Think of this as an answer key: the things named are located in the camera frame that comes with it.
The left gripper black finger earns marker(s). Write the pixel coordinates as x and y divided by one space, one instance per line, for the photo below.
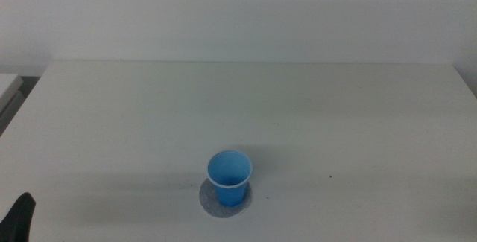
16 219

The blue plastic cup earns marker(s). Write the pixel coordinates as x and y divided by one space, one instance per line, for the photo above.
229 182

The grey round cup mat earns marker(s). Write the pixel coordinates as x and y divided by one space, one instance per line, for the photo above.
208 201

